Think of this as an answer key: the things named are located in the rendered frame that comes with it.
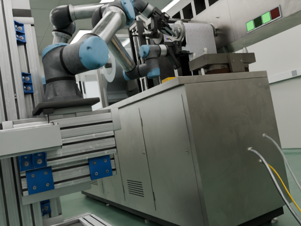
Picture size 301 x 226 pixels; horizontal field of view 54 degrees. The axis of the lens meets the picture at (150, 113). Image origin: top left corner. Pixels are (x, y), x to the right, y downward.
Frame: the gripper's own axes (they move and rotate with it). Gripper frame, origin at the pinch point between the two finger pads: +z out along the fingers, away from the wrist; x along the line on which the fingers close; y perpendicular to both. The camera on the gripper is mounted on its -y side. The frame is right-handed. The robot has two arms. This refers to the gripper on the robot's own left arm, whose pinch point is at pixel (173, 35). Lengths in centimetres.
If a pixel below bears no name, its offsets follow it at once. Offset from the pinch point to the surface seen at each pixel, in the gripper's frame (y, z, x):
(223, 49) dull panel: 15.5, 35.6, -4.1
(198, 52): -2.1, 18.0, -6.6
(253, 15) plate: 24, 28, -34
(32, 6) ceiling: 104, -119, 301
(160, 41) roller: 6.5, 1.2, 23.1
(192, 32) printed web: 6.7, 8.7, -6.6
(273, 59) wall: 184, 199, 130
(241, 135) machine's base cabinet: -46, 51, -32
